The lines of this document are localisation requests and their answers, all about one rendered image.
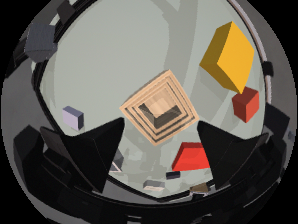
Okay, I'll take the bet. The red flat rectangular block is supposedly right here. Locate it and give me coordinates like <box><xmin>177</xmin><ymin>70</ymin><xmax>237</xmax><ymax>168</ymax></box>
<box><xmin>172</xmin><ymin>143</ymin><xmax>210</xmax><ymax>171</ymax></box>

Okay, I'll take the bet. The yellow block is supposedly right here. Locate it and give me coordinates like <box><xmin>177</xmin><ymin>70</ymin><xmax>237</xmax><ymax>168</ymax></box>
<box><xmin>200</xmin><ymin>22</ymin><xmax>254</xmax><ymax>95</ymax></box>

